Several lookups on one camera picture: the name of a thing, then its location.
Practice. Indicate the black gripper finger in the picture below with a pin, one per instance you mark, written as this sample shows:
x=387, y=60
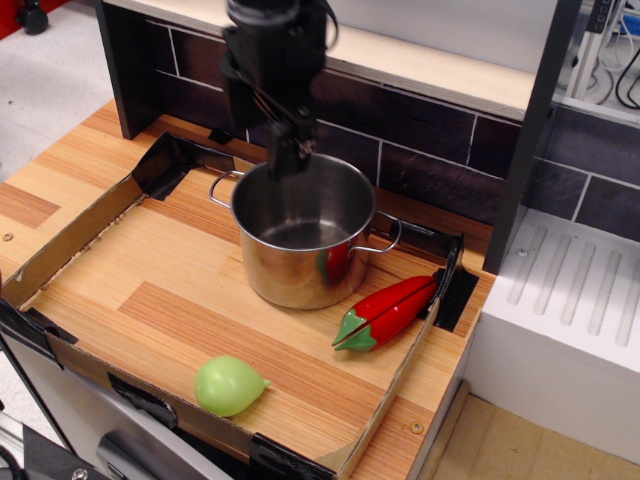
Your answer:
x=288, y=151

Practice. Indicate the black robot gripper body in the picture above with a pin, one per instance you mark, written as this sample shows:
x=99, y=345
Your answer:
x=268, y=71

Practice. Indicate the stainless steel pot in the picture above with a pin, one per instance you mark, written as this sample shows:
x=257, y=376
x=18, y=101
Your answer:
x=304, y=237

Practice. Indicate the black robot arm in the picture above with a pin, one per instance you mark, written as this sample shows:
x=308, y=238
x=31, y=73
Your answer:
x=265, y=13

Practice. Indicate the cardboard fence with black tape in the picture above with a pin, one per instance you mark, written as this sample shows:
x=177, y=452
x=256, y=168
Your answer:
x=122, y=278

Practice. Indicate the red toy chili pepper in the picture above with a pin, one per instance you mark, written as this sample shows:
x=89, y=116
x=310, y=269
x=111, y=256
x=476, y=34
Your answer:
x=379, y=317

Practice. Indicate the green toy pear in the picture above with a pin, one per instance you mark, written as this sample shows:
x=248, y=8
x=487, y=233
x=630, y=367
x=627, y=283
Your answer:
x=226, y=386

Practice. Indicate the white toy sink drainboard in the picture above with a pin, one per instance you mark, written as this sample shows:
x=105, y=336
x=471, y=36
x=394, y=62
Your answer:
x=557, y=342

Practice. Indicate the wooden shelf with dark frame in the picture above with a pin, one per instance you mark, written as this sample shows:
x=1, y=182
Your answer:
x=458, y=134

